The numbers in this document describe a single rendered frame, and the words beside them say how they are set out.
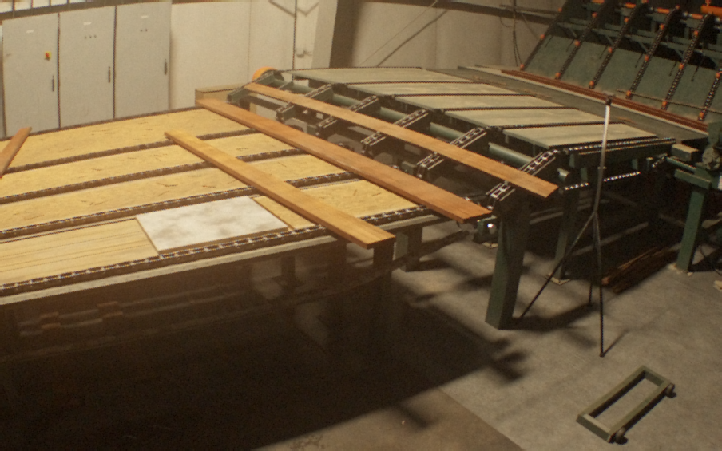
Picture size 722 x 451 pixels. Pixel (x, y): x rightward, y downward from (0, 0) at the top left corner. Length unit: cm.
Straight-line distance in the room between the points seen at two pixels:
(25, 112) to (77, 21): 135
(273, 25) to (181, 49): 151
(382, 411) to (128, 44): 599
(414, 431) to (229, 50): 695
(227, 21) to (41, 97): 309
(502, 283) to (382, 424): 121
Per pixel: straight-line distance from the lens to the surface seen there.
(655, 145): 487
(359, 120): 439
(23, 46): 751
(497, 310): 353
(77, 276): 225
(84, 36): 754
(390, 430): 269
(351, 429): 269
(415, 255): 292
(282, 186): 300
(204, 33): 857
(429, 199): 290
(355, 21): 973
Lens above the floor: 179
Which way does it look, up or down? 20 degrees down
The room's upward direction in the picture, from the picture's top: 2 degrees clockwise
